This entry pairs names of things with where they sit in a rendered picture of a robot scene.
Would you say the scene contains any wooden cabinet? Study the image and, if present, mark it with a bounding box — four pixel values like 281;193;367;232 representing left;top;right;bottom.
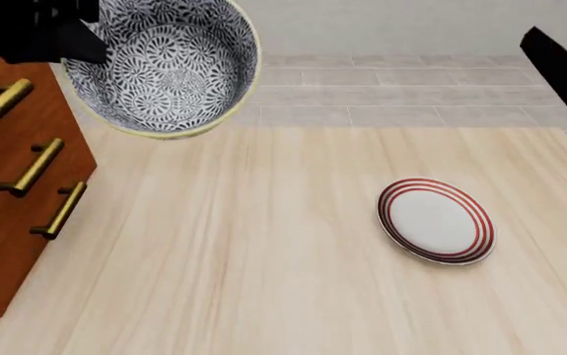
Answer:
0;47;99;322

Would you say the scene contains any brass drawer handle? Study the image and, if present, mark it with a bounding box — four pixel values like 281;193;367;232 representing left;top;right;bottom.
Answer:
0;77;35;139
0;137;65;198
29;180;89;242

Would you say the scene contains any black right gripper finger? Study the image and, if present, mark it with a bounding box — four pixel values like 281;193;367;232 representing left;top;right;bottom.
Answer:
519;25;567;161

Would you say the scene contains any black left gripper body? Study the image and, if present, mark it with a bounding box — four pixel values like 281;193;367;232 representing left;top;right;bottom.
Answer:
0;0;100;65

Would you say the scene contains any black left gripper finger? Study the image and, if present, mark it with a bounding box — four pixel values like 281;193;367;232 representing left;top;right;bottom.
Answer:
59;18;110;63

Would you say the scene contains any black white patterned bowl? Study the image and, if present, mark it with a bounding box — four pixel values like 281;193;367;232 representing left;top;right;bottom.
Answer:
60;0;263;141

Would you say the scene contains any white plate with red rings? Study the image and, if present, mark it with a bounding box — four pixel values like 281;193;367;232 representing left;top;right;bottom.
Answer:
375;177;498;267

